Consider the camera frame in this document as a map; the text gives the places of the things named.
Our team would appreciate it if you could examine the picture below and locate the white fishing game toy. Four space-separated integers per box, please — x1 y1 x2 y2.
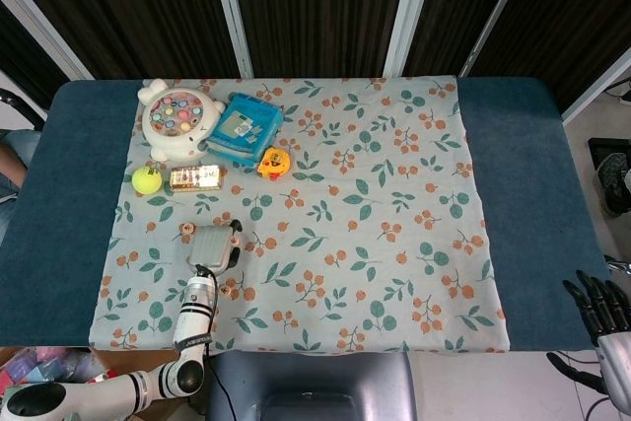
136 78 228 164

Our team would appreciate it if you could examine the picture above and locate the teal blue table cover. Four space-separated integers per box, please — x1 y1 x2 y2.
0 78 612 351

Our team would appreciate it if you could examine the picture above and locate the gold brown card box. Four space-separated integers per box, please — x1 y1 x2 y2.
169 164 224 194

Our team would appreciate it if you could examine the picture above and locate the black floor mat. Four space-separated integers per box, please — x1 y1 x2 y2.
586 137 631 166

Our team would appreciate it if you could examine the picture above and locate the brown cardboard box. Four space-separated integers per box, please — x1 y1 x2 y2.
0 345 181 421

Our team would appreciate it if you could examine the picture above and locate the blue plastic wrapped pack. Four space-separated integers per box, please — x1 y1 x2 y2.
204 92 286 169

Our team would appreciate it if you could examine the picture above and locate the yellow tennis ball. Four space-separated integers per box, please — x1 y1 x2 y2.
131 166 164 194

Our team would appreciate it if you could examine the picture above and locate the person in blue jeans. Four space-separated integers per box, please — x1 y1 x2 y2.
0 128 43 240

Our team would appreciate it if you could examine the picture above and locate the floral berry print tablecloth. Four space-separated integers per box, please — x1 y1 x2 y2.
88 76 512 356

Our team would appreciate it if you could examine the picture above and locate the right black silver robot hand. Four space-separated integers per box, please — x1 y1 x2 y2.
545 269 631 408

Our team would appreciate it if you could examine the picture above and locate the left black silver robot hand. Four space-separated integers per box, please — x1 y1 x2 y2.
185 218 245 275

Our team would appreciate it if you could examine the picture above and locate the black sneaker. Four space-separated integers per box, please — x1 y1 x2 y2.
595 152 631 218

